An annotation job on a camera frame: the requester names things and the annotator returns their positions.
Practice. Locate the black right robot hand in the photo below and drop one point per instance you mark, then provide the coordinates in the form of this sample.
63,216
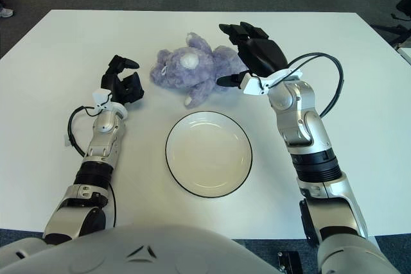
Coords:
260,54

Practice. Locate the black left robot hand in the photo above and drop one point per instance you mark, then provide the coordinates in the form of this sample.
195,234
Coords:
128,89

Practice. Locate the purple plush bear doll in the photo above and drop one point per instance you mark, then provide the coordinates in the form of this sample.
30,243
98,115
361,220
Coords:
186,72

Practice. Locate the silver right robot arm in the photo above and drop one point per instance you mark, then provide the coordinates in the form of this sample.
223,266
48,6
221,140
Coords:
308,133

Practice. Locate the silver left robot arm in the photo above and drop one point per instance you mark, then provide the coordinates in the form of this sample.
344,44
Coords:
102,145

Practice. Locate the white plate black rim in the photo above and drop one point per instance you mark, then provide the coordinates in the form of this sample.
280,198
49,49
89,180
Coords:
208,155

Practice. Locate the white sneaker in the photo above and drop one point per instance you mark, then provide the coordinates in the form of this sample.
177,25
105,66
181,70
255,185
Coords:
6,13

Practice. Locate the white neighbouring desk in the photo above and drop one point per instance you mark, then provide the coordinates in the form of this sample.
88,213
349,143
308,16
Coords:
407,54

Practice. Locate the black office chair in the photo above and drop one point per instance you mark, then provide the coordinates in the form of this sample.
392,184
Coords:
405,6

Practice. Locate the grey robot torso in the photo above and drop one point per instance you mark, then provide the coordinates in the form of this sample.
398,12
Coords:
160,251

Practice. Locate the black box under table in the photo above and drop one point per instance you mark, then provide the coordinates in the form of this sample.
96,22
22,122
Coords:
289,261

